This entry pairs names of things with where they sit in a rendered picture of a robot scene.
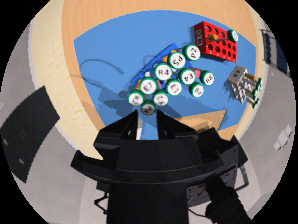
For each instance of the blue bench mat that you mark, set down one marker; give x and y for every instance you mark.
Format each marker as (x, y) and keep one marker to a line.
(110, 55)

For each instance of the white tube cap with printed label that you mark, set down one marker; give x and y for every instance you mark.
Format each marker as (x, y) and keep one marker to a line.
(195, 89)

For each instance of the red tube rack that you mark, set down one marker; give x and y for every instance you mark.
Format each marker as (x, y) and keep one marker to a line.
(208, 47)

